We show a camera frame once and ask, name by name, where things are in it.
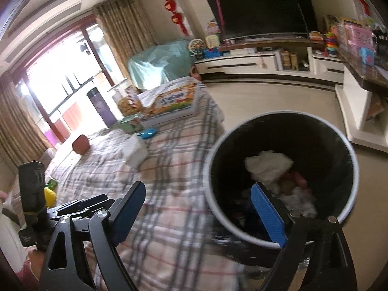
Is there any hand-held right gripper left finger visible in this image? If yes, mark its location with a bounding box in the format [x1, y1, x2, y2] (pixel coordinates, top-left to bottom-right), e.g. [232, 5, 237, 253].
[38, 181, 146, 291]

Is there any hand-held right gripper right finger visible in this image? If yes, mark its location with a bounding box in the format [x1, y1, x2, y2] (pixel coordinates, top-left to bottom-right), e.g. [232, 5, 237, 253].
[250, 182, 358, 291]

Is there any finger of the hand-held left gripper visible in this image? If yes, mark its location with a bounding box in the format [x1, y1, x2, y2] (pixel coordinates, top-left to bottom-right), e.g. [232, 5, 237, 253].
[48, 198, 115, 219]

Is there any white rimmed trash bin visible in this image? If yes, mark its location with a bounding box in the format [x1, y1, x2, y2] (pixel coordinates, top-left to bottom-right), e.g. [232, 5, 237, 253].
[204, 111, 360, 282]

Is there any person's left forearm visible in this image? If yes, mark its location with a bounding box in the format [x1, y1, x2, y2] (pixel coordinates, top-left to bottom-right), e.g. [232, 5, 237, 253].
[21, 247, 46, 291]

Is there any yellow ribbed toy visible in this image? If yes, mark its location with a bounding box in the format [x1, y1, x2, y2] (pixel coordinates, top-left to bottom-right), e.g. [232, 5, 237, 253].
[44, 187, 57, 208]

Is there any white tissue pack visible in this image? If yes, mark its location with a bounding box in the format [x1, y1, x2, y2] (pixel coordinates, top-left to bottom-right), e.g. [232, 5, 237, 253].
[123, 135, 147, 168]

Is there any brown ball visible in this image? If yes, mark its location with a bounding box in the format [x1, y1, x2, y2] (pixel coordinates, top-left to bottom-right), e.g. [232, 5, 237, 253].
[72, 135, 90, 154]

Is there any beige patterned curtain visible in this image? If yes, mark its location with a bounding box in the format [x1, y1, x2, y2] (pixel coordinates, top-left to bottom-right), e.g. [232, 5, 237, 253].
[0, 80, 57, 161]
[92, 0, 158, 79]

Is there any small blue packet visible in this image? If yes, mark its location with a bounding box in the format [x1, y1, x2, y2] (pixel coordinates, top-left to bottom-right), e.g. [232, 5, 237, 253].
[136, 129, 158, 140]

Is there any green box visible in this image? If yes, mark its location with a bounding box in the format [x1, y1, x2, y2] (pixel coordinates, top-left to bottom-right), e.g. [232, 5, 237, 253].
[118, 113, 144, 134]

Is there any purple upright appliance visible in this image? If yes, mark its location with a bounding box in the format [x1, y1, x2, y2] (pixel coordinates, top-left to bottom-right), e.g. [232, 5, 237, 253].
[86, 87, 114, 128]

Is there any clear snack jar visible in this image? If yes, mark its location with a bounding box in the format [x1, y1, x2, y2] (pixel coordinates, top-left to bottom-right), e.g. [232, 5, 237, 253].
[112, 85, 143, 117]

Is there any colourful flat box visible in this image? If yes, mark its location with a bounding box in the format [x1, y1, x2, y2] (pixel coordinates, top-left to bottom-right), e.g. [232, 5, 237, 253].
[142, 82, 203, 126]

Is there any teal plastic cover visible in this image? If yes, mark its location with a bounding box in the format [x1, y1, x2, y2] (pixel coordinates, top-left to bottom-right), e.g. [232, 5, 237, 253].
[127, 39, 197, 90]

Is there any white television cabinet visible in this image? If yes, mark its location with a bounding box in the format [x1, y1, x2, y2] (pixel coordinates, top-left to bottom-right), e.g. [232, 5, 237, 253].
[194, 38, 388, 87]

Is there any ferris wheel toy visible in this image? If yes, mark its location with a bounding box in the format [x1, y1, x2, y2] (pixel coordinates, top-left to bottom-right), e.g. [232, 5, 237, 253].
[187, 38, 204, 61]

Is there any cardboard toy house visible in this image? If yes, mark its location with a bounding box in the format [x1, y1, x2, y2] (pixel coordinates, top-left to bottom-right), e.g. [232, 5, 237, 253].
[206, 20, 221, 36]

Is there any pink toy box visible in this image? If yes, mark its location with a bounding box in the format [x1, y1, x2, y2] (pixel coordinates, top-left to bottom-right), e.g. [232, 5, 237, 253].
[344, 21, 376, 49]

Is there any red hanging decoration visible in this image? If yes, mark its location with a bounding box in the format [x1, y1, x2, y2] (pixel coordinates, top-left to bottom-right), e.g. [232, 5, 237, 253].
[154, 0, 190, 37]

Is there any black television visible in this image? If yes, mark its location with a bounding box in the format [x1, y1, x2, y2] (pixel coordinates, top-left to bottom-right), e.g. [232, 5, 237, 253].
[204, 0, 317, 41]

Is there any stacking ring toy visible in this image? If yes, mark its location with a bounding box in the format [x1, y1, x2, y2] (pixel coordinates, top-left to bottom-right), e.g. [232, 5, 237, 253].
[324, 32, 338, 57]

